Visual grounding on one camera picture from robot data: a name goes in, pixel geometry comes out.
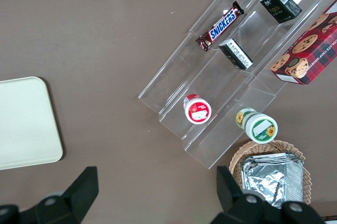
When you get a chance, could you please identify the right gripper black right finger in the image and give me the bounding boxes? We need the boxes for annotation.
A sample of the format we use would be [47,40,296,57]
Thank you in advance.
[212,165,284,224]

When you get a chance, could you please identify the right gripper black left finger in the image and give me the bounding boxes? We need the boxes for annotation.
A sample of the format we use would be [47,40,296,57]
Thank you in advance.
[19,166,100,224]

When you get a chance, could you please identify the light wicker basket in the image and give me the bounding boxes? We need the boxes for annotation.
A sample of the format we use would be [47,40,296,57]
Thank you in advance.
[229,140,312,206]

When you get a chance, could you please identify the cream plastic tray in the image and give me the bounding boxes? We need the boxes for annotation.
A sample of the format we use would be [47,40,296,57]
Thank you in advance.
[0,76,64,171]

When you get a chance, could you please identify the stacked aluminium foil containers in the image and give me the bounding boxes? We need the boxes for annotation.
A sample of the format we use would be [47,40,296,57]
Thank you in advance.
[241,152,305,209]

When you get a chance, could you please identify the green lid yogurt cup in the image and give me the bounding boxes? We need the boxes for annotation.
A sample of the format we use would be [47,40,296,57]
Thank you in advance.
[235,107,279,144]

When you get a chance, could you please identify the red lid yogurt cup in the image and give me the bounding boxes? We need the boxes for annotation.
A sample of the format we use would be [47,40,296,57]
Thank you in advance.
[183,93,212,125]

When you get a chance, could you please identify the clear acrylic stepped shelf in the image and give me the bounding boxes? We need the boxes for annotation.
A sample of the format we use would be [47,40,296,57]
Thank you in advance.
[137,0,337,170]

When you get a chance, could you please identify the small black carton box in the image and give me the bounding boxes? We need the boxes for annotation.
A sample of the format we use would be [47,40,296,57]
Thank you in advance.
[260,0,303,24]
[218,38,254,70]

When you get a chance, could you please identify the red tartan cookie box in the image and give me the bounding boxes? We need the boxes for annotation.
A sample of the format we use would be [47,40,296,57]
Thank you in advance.
[270,0,337,86]

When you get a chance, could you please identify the Snickers chocolate bar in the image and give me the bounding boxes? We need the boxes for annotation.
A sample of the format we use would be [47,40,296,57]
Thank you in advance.
[195,1,245,52]

